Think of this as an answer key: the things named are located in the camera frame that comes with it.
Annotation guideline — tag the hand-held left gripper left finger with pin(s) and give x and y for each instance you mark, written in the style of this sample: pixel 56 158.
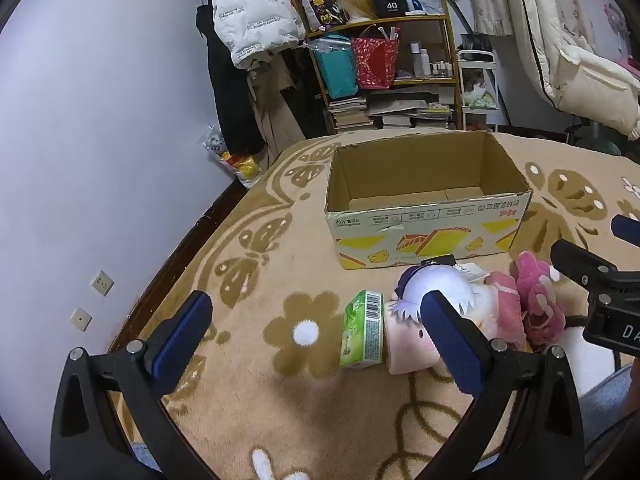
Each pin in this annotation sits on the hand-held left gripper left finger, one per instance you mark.
pixel 182 340

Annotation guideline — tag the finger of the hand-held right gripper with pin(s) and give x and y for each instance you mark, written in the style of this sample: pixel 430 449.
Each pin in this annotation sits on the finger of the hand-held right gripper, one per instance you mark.
pixel 580 262
pixel 627 231

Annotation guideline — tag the black box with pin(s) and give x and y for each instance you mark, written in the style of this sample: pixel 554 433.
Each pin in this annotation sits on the black box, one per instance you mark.
pixel 390 2

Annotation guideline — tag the stack of books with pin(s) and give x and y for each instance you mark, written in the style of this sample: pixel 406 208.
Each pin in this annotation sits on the stack of books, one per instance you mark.
pixel 347 115

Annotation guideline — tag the white-haired plush doll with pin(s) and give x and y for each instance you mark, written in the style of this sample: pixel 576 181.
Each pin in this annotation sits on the white-haired plush doll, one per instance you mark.
pixel 440 285

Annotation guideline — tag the wall socket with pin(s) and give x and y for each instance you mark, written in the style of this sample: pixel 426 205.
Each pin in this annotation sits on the wall socket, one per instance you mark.
pixel 102 282
pixel 81 319

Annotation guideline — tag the green tissue pack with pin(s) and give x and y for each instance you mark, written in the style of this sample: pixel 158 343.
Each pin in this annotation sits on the green tissue pack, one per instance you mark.
pixel 360 330

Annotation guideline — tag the wall poster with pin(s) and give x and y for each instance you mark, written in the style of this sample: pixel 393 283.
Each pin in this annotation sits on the wall poster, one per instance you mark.
pixel 620 30

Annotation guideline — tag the snack bag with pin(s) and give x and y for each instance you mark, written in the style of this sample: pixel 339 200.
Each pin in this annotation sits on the snack bag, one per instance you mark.
pixel 242 165

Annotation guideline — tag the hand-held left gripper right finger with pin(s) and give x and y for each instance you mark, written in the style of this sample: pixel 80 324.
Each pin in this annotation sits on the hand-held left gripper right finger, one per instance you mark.
pixel 450 345

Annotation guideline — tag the cardboard box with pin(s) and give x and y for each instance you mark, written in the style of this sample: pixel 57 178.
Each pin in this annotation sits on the cardboard box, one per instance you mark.
pixel 425 232

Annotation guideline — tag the teal bag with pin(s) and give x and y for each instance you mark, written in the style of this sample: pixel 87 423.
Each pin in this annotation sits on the teal bag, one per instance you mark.
pixel 337 70

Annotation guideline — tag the pink bear plush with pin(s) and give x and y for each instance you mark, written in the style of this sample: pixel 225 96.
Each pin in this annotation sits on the pink bear plush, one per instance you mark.
pixel 537 300

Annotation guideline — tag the white puffer jacket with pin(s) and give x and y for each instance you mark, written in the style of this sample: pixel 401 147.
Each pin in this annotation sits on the white puffer jacket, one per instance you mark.
pixel 250 15

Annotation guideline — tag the black chair base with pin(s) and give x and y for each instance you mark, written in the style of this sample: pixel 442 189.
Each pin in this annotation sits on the black chair base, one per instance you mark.
pixel 592 135

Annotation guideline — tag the wooden shelf unit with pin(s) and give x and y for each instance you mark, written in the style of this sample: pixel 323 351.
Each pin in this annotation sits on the wooden shelf unit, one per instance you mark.
pixel 400 20

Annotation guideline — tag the red gift bag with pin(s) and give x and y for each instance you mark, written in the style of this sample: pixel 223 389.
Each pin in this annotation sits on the red gift bag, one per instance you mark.
pixel 375 65

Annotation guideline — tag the white metal cart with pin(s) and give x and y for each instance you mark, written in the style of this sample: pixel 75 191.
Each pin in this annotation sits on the white metal cart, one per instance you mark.
pixel 475 55

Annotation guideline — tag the black hanging coat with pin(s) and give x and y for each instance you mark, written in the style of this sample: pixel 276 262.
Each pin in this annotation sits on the black hanging coat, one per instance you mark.
pixel 230 100

